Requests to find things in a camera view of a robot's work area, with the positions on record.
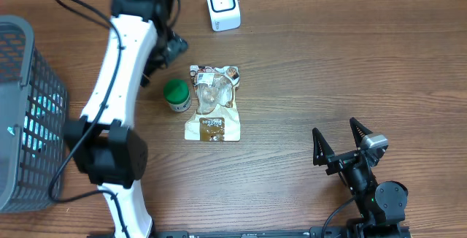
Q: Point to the brown beige snack pouch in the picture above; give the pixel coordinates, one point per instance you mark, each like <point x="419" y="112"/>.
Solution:
<point x="216" y="118"/>

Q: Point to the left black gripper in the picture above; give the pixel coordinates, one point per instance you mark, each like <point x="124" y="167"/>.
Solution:
<point x="176" y="44"/>

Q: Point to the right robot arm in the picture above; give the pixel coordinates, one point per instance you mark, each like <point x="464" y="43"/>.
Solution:
<point x="381" y="205"/>

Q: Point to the grey plastic mesh basket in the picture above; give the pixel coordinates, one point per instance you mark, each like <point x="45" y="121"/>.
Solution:
<point x="24" y="74"/>

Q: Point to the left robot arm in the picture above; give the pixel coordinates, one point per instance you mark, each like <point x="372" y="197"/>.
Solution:
<point x="102" y="142"/>

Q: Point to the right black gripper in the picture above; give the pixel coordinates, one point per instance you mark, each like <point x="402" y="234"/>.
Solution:
<point x="323" y="154"/>

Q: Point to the teal snack packet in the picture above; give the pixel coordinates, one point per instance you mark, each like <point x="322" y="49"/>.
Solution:
<point x="41" y="131"/>

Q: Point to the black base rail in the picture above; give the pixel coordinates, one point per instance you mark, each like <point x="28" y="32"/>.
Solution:
<point x="248" y="234"/>

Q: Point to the white barcode scanner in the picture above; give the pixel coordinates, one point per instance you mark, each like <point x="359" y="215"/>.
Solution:
<point x="224" y="14"/>

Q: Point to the green lid jar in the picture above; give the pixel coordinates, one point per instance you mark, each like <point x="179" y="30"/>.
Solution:
<point x="177" y="94"/>

